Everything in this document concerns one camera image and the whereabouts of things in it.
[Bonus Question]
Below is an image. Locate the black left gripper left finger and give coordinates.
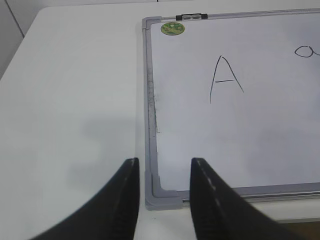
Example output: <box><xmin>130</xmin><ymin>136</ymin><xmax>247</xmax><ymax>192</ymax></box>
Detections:
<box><xmin>35</xmin><ymin>158</ymin><xmax>140</xmax><ymax>240</ymax></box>

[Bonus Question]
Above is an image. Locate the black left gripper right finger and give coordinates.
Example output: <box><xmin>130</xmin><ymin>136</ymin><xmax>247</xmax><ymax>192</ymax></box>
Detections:
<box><xmin>189</xmin><ymin>157</ymin><xmax>302</xmax><ymax>240</ymax></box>

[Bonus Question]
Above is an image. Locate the round green sticker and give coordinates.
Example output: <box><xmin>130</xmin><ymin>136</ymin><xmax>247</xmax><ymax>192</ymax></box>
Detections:
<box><xmin>160</xmin><ymin>22</ymin><xmax>185</xmax><ymax>36</ymax></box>

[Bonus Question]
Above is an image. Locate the white whiteboard grey frame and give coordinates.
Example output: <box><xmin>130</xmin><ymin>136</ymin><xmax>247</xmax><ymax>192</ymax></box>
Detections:
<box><xmin>142</xmin><ymin>8</ymin><xmax>320</xmax><ymax>210</ymax></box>

